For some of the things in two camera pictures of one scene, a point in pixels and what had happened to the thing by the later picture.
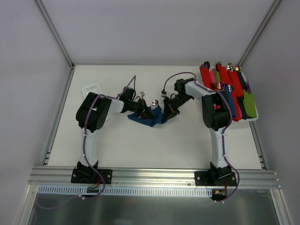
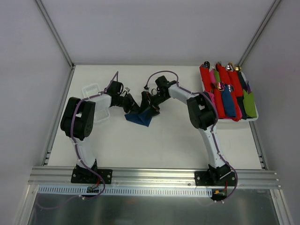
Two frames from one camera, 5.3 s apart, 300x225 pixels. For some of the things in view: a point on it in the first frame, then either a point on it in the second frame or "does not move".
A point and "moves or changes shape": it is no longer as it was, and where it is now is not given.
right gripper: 169,104 to 150,103
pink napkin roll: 213,77 does not move
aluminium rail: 181,177 does not move
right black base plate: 215,178 does not move
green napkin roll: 249,102 does not move
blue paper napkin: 151,122 moves or changes shape
